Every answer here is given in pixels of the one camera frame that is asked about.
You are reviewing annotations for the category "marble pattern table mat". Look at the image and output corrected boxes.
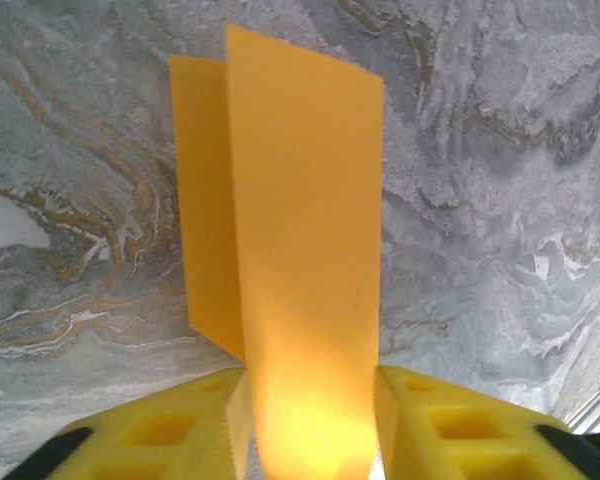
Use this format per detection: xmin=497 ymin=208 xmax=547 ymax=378
xmin=0 ymin=0 xmax=600 ymax=480

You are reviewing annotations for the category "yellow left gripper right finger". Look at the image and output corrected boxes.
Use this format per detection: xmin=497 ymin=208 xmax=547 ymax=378
xmin=374 ymin=366 xmax=600 ymax=480

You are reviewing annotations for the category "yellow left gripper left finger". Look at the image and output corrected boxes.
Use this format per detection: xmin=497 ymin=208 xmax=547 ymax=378
xmin=2 ymin=368 xmax=254 ymax=480

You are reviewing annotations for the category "yellow paper sheet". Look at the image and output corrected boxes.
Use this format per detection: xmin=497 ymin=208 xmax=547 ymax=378
xmin=168 ymin=22 xmax=385 ymax=480

